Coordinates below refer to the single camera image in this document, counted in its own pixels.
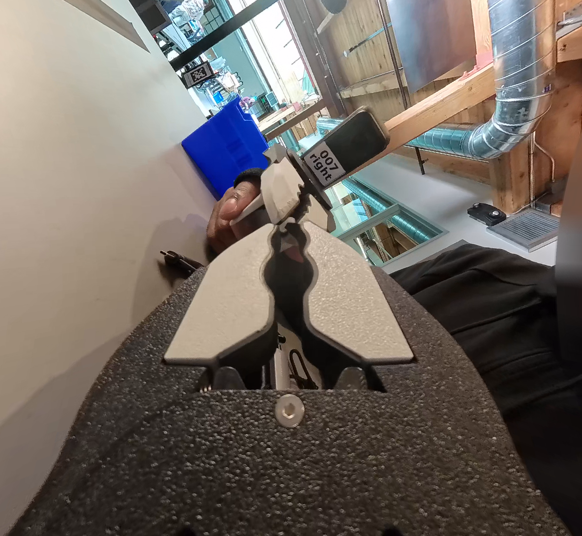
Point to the small black ceiling device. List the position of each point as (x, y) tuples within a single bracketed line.
[(486, 214)]

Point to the black and white tag sign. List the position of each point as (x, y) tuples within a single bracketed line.
[(198, 73)]

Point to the wooden beam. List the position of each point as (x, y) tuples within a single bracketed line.
[(445, 99)]

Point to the grey metal sheet panel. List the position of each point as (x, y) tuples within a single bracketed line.
[(432, 12)]

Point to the blue plastic bin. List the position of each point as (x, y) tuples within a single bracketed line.
[(218, 144)]

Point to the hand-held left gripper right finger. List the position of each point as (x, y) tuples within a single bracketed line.
[(354, 308)]

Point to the silver ventilation duct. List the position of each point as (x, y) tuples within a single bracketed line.
[(386, 208), (518, 44)]

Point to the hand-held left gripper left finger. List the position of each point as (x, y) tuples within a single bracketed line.
[(223, 308)]

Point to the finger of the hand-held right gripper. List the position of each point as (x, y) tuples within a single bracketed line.
[(282, 190), (325, 215)]

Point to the person's right hand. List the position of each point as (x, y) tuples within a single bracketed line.
[(220, 233)]

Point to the grey vent grille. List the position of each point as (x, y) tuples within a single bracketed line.
[(525, 229)]

